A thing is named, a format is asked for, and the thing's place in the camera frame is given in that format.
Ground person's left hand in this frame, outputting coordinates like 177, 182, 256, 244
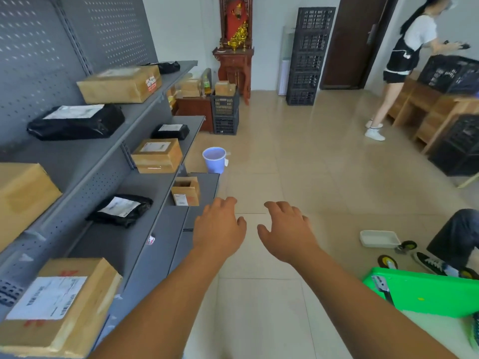
192, 197, 248, 263

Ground person's right hand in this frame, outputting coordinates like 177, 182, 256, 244
257, 201, 319, 264

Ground person's left forearm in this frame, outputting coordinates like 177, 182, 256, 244
88, 244, 226, 359

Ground person's right forearm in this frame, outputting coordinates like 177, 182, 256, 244
289, 247, 460, 359

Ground small open cardboard box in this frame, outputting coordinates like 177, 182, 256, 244
171, 177, 201, 207

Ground purple plastic bucket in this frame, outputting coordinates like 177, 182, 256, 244
202, 147, 228, 175

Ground black plastic crate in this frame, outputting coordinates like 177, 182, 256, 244
289, 72, 323, 91
286, 88, 319, 106
292, 51, 329, 74
295, 31, 333, 53
297, 6, 337, 33
428, 114, 479, 177
417, 55, 479, 95
211, 90, 240, 116
212, 110, 240, 136

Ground cardboard box white label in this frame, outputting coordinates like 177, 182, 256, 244
131, 138, 183, 174

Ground white plastic tray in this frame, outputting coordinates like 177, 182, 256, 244
359, 230, 402, 249

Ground black parcel bag white label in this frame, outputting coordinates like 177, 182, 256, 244
151, 124, 190, 141

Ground dark wooden low cabinet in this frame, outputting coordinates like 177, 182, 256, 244
175, 95, 214, 133

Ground crumpled black parcel bag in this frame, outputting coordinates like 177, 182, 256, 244
86, 194, 153, 228

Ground white standing appliance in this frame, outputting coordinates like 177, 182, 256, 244
278, 26, 297, 96

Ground red wooden altar table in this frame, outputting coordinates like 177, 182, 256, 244
212, 46, 254, 105

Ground gray metal pegboard shelf unit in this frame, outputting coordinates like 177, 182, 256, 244
0, 0, 221, 359

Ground small black parcel bag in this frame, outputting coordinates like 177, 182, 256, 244
144, 61, 181, 74

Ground golden altar ornaments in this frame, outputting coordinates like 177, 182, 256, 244
227, 21, 250, 52

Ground wide cardboard box red print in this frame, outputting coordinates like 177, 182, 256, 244
76, 65, 163, 104

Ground large black parcel bag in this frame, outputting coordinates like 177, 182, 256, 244
26, 104, 125, 142

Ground cardboard box large shipping label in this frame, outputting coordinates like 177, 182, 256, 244
0, 258, 123, 359

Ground light wooden desk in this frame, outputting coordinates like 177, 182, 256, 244
387, 71, 479, 156

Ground dark brown door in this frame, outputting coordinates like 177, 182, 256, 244
320, 0, 400, 90

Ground red wooden shrine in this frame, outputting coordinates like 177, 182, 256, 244
219, 0, 254, 53

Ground large plain cardboard box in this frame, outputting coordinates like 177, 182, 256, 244
0, 163, 63, 253

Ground metal cart handle bracket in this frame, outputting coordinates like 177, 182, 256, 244
371, 274, 396, 307

